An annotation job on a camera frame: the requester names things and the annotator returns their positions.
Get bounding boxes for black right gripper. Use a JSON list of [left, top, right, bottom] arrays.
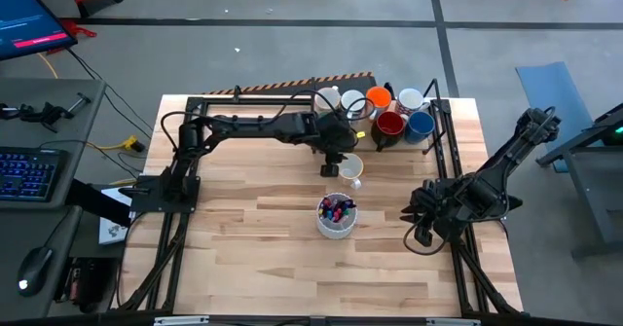
[[400, 178, 462, 234]]

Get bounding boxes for plain white mug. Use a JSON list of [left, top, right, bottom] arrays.
[[340, 89, 370, 123]]

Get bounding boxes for yellow checked mug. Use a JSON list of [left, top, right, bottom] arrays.
[[313, 86, 343, 116]]

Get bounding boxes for white mug orange floral pattern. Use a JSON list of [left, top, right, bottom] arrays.
[[338, 152, 365, 192]]

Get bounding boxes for red mug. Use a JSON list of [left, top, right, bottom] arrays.
[[370, 110, 408, 153]]

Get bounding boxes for orange mug white handle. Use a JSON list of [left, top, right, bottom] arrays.
[[364, 85, 393, 122]]

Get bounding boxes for white mug brown dot pattern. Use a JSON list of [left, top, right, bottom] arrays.
[[392, 87, 433, 123]]

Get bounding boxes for blue and white mug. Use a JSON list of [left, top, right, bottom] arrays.
[[403, 110, 437, 146]]

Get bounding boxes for white textured pen cup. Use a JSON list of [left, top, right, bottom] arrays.
[[314, 192, 359, 240]]

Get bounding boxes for blue floor mat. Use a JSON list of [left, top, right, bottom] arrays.
[[514, 61, 600, 174]]

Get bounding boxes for dark metal stand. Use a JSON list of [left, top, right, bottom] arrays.
[[534, 102, 623, 260]]

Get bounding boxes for white printed booklet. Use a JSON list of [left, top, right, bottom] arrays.
[[98, 185, 136, 247]]

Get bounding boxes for black chair armrest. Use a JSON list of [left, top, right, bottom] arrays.
[[64, 178, 133, 229]]

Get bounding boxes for black equipment box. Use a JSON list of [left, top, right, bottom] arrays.
[[53, 254, 122, 313]]

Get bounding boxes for black clamp tool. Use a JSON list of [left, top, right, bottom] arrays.
[[0, 100, 74, 133]]

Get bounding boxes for backlit black keyboard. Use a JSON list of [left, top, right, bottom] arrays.
[[0, 145, 70, 203]]

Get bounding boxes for grey desk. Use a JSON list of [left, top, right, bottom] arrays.
[[0, 77, 109, 323]]

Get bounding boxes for computer monitor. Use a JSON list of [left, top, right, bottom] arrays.
[[0, 0, 79, 62]]

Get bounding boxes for black computer mouse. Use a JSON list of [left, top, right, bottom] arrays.
[[16, 245, 55, 298]]

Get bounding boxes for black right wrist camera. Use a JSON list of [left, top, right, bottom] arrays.
[[413, 224, 435, 248]]

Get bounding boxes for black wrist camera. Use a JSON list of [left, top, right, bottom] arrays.
[[413, 224, 435, 248], [319, 151, 341, 178]]

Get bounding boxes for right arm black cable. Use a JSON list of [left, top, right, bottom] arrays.
[[402, 212, 452, 258]]

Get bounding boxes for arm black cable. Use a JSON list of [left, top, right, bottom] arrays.
[[402, 212, 452, 258], [269, 89, 377, 140]]

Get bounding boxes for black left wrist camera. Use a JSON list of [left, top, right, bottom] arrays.
[[319, 151, 341, 178]]

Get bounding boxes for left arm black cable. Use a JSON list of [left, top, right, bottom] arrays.
[[269, 89, 377, 140]]

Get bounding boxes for black aluminium rig frame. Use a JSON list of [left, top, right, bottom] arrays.
[[114, 76, 525, 317]]

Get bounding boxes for silver bracket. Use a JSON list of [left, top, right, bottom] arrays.
[[153, 315, 211, 326], [425, 317, 482, 326]]

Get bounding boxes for yellow cable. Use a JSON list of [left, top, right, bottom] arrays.
[[37, 52, 147, 187]]

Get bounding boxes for black monitor cable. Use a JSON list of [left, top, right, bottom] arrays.
[[65, 47, 156, 133]]

